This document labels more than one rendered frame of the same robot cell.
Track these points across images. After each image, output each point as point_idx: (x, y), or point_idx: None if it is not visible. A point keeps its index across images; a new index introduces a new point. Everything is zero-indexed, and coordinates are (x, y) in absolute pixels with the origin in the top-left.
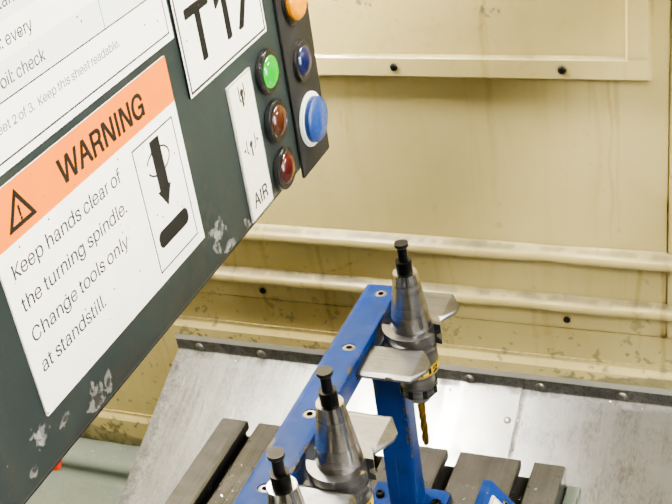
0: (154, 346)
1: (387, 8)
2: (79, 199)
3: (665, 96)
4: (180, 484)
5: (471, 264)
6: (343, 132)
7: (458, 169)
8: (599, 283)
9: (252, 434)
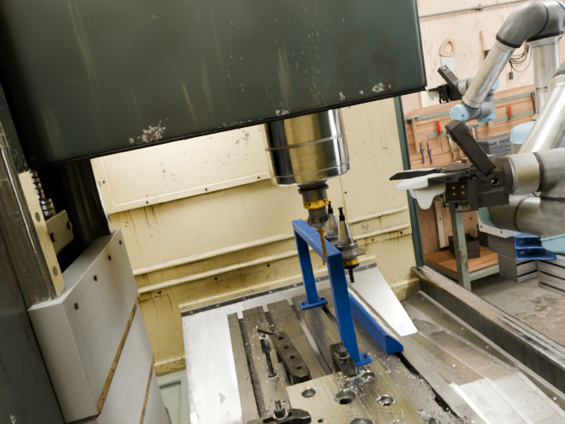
0: (169, 322)
1: (254, 159)
2: None
3: None
4: (230, 330)
5: (289, 241)
6: (242, 206)
7: (281, 209)
8: None
9: (242, 313)
